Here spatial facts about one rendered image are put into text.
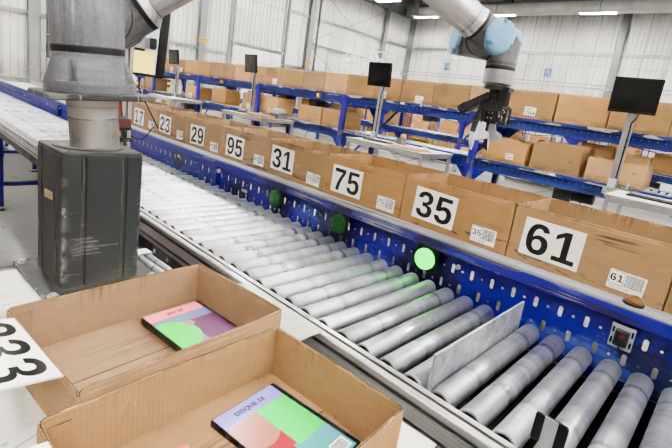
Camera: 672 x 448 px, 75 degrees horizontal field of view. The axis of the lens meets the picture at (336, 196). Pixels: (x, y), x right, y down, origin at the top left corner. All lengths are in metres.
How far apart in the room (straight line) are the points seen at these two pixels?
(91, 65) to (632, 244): 1.33
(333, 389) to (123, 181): 0.70
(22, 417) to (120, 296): 0.28
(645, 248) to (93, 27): 1.36
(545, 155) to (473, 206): 4.45
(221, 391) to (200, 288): 0.34
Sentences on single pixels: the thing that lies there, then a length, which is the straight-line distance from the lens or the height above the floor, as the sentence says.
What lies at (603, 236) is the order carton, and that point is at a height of 1.03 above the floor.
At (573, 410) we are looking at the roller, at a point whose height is 0.75.
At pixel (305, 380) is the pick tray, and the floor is 0.79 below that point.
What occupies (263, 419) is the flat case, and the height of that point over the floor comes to 0.77.
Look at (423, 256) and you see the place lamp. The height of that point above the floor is 0.82.
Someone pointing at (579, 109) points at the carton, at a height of 1.56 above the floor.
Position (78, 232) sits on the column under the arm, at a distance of 1.16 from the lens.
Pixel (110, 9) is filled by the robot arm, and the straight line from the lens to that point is 1.14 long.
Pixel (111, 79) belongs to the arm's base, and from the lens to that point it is 1.12.
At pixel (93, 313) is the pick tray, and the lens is 1.01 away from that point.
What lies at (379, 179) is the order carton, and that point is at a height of 1.01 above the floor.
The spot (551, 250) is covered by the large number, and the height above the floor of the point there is 0.95.
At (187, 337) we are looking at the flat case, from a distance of 0.93.
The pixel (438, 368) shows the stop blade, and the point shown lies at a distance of 0.98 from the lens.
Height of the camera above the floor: 1.27
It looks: 12 degrees down
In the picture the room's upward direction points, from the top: 8 degrees clockwise
